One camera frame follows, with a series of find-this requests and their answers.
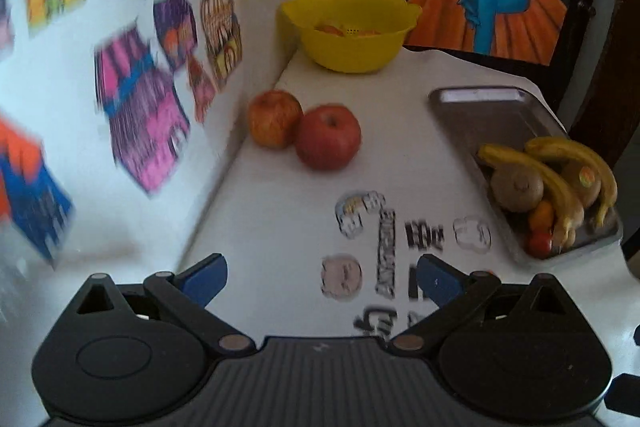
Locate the yellow scalloped plastic bowl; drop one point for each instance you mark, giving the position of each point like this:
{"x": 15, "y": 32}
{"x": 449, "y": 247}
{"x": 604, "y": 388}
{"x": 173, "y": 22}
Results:
{"x": 350, "y": 54}

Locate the orange mandarin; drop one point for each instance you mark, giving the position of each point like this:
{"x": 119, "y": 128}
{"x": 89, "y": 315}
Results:
{"x": 541, "y": 216}

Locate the metal tray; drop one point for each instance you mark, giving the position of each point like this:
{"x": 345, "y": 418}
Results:
{"x": 480, "y": 112}

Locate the red apple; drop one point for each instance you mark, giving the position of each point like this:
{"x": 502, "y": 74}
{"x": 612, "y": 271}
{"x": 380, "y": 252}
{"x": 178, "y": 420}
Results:
{"x": 327, "y": 139}

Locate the yellow banana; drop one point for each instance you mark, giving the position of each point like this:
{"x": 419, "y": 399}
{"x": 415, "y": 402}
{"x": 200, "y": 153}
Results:
{"x": 550, "y": 182}
{"x": 595, "y": 162}

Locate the house drawings wall poster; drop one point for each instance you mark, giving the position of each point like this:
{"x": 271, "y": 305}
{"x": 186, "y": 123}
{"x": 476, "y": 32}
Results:
{"x": 130, "y": 7}

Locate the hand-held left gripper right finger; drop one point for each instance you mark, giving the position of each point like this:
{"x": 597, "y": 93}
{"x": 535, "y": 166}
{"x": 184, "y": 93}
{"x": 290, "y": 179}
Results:
{"x": 437, "y": 279}

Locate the pale yellow-red apple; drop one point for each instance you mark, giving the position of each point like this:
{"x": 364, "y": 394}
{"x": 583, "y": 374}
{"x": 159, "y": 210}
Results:
{"x": 272, "y": 119}

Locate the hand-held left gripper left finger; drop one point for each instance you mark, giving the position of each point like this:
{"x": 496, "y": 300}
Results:
{"x": 205, "y": 279}

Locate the red cherry tomato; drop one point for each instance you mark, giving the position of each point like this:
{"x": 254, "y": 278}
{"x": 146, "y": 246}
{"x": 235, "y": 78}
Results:
{"x": 539, "y": 244}

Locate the brown kiwi with sticker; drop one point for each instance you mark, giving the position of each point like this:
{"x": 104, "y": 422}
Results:
{"x": 580, "y": 192}

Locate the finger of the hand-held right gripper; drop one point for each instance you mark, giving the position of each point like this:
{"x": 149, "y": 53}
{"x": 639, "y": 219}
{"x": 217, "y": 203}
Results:
{"x": 625, "y": 393}
{"x": 637, "y": 332}

